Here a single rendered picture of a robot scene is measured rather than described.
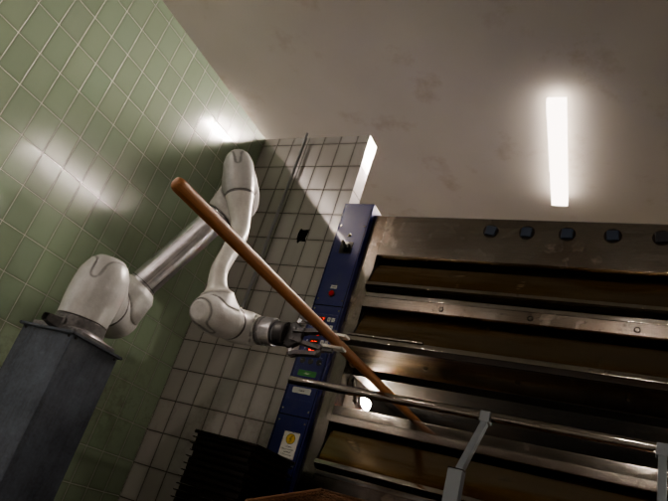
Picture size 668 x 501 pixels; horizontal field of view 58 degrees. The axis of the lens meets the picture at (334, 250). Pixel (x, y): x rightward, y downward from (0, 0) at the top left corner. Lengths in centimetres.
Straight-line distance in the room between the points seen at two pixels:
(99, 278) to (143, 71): 124
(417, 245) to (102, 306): 143
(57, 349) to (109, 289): 23
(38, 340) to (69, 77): 114
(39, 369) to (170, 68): 165
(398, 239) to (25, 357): 163
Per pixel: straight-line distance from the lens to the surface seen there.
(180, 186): 115
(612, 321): 245
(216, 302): 173
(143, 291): 212
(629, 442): 192
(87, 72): 269
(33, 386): 184
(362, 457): 245
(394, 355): 240
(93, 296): 191
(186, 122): 306
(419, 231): 277
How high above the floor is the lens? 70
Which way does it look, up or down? 24 degrees up
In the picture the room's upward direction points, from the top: 18 degrees clockwise
